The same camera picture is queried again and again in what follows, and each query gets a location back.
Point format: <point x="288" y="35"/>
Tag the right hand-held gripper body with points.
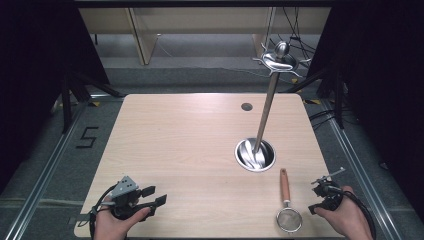
<point x="328" y="193"/>

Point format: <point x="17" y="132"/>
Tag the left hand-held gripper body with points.
<point x="124" y="190"/>

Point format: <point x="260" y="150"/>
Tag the person's right hand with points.
<point x="343" y="220"/>

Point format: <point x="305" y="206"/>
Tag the person's left hand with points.
<point x="111" y="225"/>

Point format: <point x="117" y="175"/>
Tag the black metal stand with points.
<point x="338" y="100"/>
<point x="66" y="100"/>

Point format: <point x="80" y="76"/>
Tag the long metal ladle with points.
<point x="266" y="106"/>

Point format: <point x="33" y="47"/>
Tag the round grey hole cover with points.
<point x="246" y="106"/>

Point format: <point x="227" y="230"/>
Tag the aluminium floor rail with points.
<point x="360" y="173"/>
<point x="40" y="181"/>

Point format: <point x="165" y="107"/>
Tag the light wooden desk frame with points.
<point x="143" y="43"/>

